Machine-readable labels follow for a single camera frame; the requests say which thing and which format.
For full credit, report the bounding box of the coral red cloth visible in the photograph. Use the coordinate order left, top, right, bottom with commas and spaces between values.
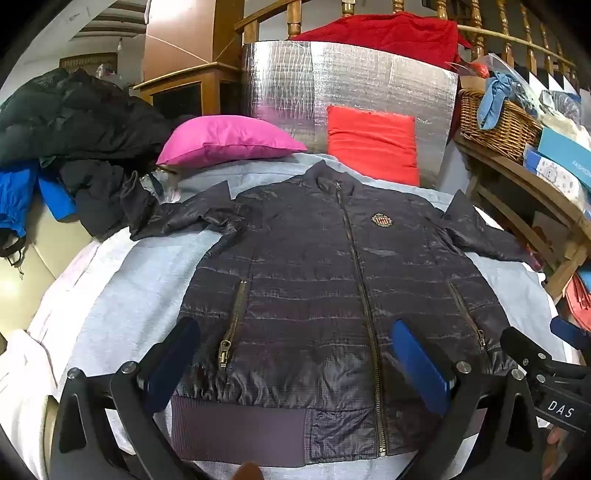
564, 272, 591, 333

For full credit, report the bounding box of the grey lace cloth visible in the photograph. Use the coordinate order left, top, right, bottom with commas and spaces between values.
538, 90, 583, 127

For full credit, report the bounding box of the wooden bench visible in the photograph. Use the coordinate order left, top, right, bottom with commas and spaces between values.
455, 134, 591, 303

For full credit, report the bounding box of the light blue cloth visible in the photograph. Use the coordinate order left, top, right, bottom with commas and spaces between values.
477, 74, 529, 131

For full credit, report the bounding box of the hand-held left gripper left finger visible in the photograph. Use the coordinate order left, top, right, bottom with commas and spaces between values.
50, 316, 218, 480

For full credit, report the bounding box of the bright blue garment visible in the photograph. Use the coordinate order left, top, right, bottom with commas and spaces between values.
0, 164, 77, 236

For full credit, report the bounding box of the red pillow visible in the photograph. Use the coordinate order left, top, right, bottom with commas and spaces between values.
325, 105, 421, 186

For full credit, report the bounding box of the wicker basket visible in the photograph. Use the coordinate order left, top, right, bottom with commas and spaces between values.
458, 88, 543, 162

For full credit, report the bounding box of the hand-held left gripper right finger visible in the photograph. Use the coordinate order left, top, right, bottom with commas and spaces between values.
389, 318, 548, 480

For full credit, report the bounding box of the dark quilted zip jacket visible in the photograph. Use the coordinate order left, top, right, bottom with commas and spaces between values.
121, 161, 539, 464

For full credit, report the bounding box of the brown wooden panel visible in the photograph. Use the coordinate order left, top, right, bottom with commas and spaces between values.
143, 0, 243, 86

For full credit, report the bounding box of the white patterned box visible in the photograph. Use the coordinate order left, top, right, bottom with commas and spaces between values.
524, 144, 591, 217

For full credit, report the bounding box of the beige sofa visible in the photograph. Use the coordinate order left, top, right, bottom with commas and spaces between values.
0, 203, 93, 333

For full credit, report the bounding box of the pale pink sheet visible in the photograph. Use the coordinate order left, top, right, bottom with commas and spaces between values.
0, 231, 153, 480

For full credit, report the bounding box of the pink pillow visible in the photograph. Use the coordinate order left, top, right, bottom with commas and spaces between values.
156, 115, 308, 167

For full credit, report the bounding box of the wooden cabinet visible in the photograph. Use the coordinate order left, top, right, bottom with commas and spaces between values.
131, 62, 243, 121

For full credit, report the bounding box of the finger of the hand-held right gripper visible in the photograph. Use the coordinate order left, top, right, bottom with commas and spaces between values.
551, 316, 591, 350
501, 326, 548, 375

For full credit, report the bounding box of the wooden stair railing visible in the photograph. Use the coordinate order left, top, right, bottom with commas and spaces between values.
235, 0, 583, 84

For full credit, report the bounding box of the dark wicker panel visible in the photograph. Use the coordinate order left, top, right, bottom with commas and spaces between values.
59, 52, 119, 73

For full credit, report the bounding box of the light grey blanket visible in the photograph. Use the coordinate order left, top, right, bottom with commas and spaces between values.
76, 152, 568, 480

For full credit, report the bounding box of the red fleece cloth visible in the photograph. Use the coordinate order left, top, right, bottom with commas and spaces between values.
291, 11, 472, 134

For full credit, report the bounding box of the silver foil insulation mat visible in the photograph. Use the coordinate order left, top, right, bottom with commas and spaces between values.
241, 39, 459, 190

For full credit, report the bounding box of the clear plastic bag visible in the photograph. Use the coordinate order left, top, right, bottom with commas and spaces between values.
139, 168, 185, 204

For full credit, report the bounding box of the black puffer coat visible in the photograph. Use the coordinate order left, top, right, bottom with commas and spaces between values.
0, 68, 197, 164

